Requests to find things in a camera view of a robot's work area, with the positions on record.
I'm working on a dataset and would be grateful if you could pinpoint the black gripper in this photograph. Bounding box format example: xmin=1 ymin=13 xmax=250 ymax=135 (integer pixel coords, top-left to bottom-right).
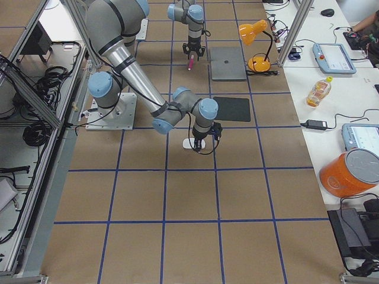
xmin=192 ymin=122 xmax=223 ymax=151
xmin=182 ymin=43 xmax=205 ymax=61

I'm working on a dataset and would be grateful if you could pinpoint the pink highlighter pen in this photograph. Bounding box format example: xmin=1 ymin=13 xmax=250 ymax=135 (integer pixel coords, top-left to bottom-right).
xmin=187 ymin=54 xmax=194 ymax=71

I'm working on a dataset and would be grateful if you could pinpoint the white computer mouse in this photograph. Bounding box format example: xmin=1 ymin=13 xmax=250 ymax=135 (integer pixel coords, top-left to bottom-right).
xmin=182 ymin=137 xmax=206 ymax=149

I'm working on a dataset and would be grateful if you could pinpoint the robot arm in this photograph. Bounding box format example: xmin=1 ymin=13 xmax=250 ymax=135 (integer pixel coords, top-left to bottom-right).
xmin=85 ymin=1 xmax=222 ymax=153
xmin=167 ymin=1 xmax=205 ymax=59

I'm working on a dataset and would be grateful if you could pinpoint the silver laptop notebook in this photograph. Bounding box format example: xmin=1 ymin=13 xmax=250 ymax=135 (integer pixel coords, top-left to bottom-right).
xmin=210 ymin=47 xmax=246 ymax=81

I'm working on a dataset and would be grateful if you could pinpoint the black mousepad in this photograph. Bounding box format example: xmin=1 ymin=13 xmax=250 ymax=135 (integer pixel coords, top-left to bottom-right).
xmin=213 ymin=96 xmax=251 ymax=122

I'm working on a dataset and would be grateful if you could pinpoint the black mouse on desk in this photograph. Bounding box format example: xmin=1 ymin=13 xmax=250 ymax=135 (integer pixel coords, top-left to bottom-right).
xmin=320 ymin=8 xmax=335 ymax=17

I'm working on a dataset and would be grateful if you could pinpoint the orange desk lamp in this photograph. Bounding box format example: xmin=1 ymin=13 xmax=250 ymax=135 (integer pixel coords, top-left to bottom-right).
xmin=238 ymin=20 xmax=272 ymax=73

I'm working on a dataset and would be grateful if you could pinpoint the black power adapter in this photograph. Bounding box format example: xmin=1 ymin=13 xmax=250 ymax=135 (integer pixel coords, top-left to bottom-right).
xmin=300 ymin=120 xmax=332 ymax=131

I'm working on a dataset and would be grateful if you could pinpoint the yellow drink bottle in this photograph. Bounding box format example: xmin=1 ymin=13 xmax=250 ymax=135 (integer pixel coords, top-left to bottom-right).
xmin=306 ymin=76 xmax=333 ymax=107

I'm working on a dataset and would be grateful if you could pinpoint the teach pendant upper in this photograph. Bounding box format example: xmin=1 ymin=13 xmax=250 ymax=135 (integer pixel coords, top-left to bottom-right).
xmin=312 ymin=43 xmax=356 ymax=75

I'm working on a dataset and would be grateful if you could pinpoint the teach pendant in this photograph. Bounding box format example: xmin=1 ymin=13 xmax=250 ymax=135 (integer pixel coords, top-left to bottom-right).
xmin=342 ymin=123 xmax=379 ymax=155
xmin=312 ymin=43 xmax=356 ymax=75

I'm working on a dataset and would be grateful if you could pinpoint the orange cylindrical container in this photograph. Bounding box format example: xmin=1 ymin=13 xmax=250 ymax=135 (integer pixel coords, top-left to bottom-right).
xmin=319 ymin=148 xmax=378 ymax=198

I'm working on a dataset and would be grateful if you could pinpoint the teach pendant lower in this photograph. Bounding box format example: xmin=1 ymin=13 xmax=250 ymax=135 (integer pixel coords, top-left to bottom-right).
xmin=342 ymin=123 xmax=379 ymax=155

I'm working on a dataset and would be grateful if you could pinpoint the black device lower right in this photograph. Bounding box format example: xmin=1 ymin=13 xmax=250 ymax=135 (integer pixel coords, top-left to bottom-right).
xmin=327 ymin=208 xmax=378 ymax=259

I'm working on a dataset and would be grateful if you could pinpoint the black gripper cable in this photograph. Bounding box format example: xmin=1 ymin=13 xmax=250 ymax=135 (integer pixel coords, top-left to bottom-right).
xmin=188 ymin=114 xmax=223 ymax=155

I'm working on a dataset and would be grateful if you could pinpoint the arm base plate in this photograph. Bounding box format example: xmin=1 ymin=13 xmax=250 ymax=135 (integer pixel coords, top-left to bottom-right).
xmin=136 ymin=18 xmax=149 ymax=41
xmin=85 ymin=92 xmax=137 ymax=131

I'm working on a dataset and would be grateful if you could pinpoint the aluminium frame post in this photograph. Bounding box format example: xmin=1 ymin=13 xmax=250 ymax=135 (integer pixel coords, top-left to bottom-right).
xmin=277 ymin=0 xmax=314 ymax=67

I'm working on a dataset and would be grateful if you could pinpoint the bundle of black cables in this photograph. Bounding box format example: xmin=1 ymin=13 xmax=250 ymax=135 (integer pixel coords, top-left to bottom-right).
xmin=23 ymin=121 xmax=52 ymax=148

